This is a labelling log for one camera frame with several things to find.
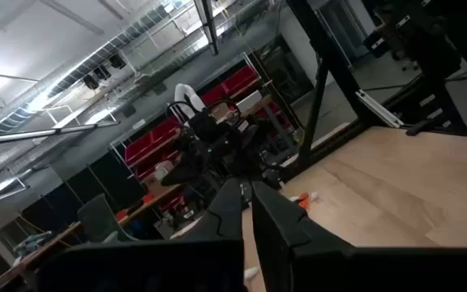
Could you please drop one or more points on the shelf with red bins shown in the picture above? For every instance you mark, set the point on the shelf with red bins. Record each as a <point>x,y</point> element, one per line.
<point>237,81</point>

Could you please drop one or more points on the white box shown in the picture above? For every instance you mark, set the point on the white box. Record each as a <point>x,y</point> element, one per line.
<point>249,101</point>

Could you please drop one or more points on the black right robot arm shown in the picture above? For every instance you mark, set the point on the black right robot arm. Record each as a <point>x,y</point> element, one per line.
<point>209,130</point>

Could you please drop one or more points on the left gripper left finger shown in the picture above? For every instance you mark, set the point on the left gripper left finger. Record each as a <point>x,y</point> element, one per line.
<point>221,227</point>

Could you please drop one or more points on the white bent tube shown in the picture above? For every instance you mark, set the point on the white bent tube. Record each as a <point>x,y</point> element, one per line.
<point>182,93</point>

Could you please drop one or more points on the black hanging ceiling lamp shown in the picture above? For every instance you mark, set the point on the black hanging ceiling lamp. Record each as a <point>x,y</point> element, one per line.
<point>102,73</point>
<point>116,61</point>
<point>91,82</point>

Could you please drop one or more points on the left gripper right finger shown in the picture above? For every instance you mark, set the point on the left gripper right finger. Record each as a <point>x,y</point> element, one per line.
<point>278,235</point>

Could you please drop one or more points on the wooden workbench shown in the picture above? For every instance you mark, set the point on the wooden workbench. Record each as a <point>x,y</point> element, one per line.
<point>166,191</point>

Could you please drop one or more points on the grey chair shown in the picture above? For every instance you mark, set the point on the grey chair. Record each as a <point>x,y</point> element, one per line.
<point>99,221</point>

